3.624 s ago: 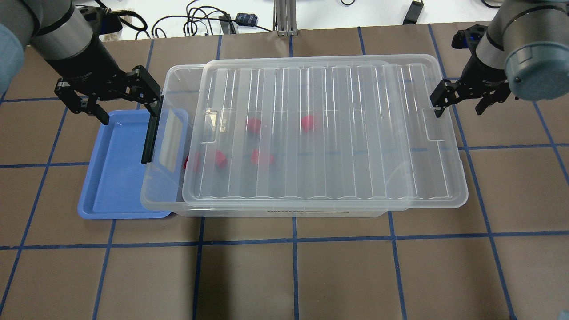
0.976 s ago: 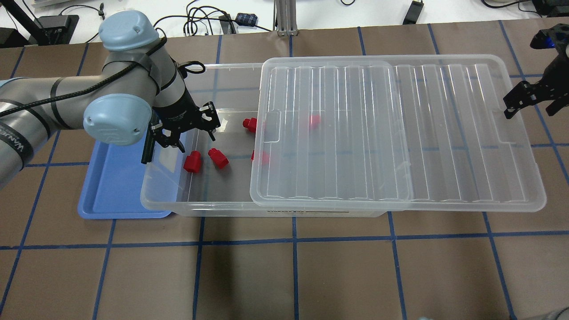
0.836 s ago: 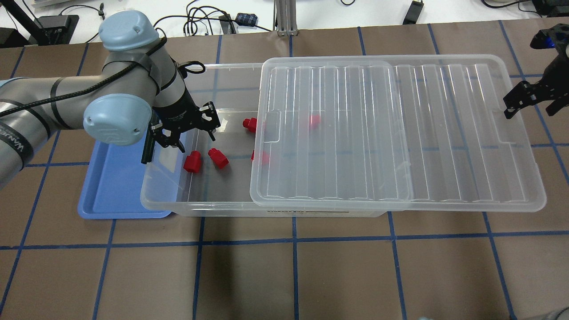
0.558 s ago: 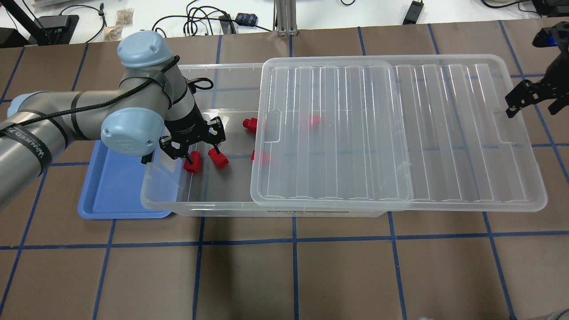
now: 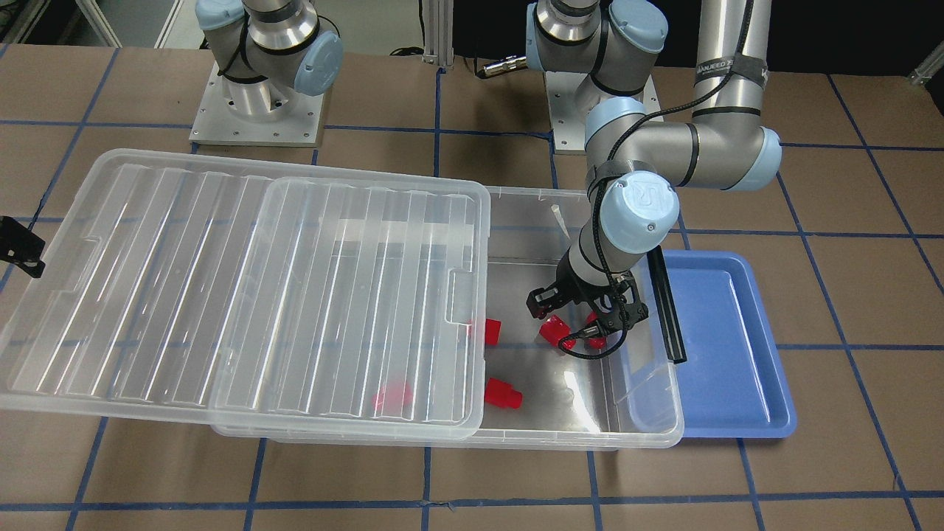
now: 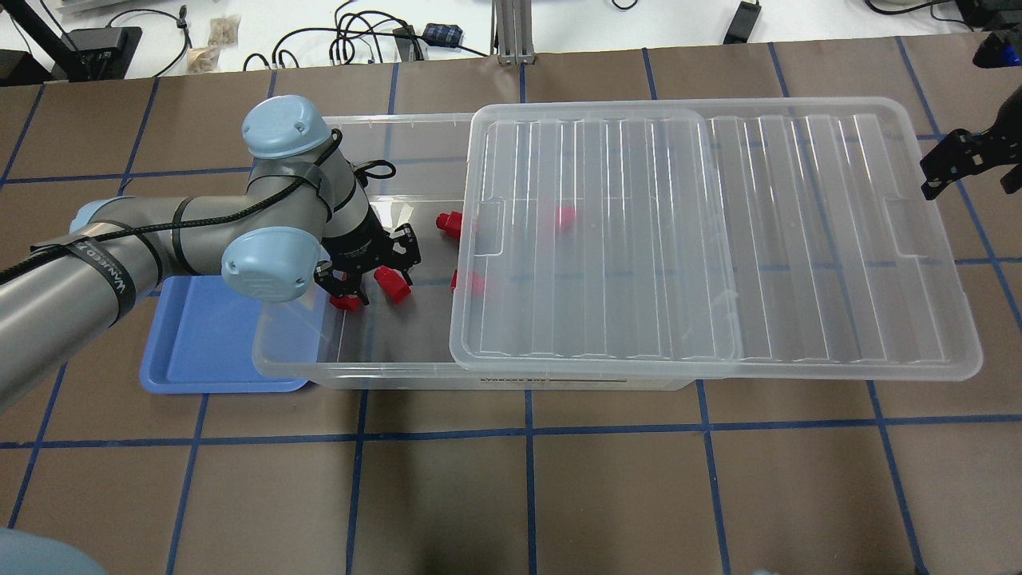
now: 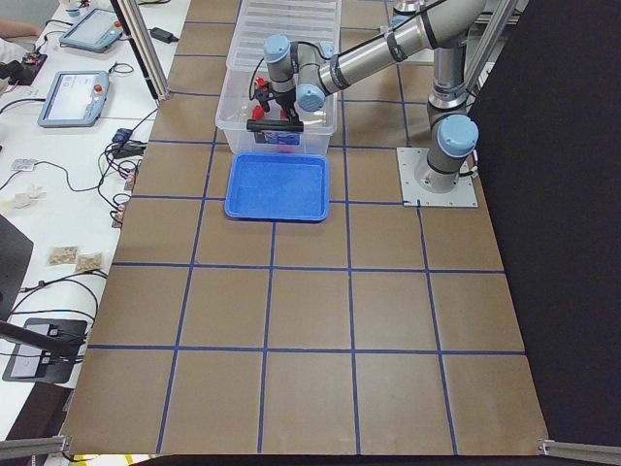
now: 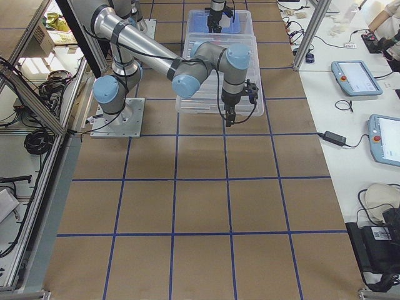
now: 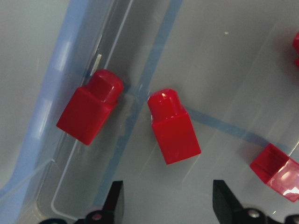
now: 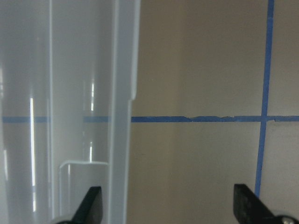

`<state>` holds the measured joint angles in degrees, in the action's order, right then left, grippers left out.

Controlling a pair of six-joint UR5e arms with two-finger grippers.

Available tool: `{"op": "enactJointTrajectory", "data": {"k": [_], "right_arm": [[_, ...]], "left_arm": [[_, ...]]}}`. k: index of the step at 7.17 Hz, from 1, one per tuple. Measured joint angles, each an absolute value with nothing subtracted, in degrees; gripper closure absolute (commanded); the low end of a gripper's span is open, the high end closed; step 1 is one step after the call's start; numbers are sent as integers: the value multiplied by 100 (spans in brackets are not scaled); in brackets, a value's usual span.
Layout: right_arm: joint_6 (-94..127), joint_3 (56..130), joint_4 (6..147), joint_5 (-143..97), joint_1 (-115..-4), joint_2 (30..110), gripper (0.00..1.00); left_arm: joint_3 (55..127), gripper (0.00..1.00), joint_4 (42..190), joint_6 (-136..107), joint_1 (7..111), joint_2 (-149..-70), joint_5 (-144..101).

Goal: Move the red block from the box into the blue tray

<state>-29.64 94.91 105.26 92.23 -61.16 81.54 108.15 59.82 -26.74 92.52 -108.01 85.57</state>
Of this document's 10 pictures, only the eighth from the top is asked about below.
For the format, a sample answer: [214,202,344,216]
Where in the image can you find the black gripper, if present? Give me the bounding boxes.
[207,11,222,33]
[221,88,244,127]

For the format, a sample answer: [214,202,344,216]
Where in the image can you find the clear plastic box lid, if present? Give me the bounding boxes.
[176,32,264,120]

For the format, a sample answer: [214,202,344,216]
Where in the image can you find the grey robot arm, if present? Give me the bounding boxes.
[207,0,226,33]
[72,1,258,126]

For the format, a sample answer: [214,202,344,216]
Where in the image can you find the blue plastic tray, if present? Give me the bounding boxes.
[190,11,243,34]

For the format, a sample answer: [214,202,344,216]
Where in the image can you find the clear plastic storage box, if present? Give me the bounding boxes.
[186,9,254,35]

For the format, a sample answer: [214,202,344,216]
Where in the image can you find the black power adapter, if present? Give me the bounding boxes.
[323,131,346,147]

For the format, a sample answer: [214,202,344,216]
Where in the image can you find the far teach pendant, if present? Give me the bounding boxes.
[331,60,383,97]

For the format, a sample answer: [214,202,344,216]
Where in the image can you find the teach pendant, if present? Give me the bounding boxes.
[367,114,399,166]
[331,60,383,97]

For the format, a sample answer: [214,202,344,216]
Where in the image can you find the near teach pendant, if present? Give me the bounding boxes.
[367,114,399,166]

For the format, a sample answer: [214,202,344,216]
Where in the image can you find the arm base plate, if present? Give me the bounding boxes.
[90,97,145,138]

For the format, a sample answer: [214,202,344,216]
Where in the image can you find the aluminium frame post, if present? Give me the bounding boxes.
[292,0,331,71]

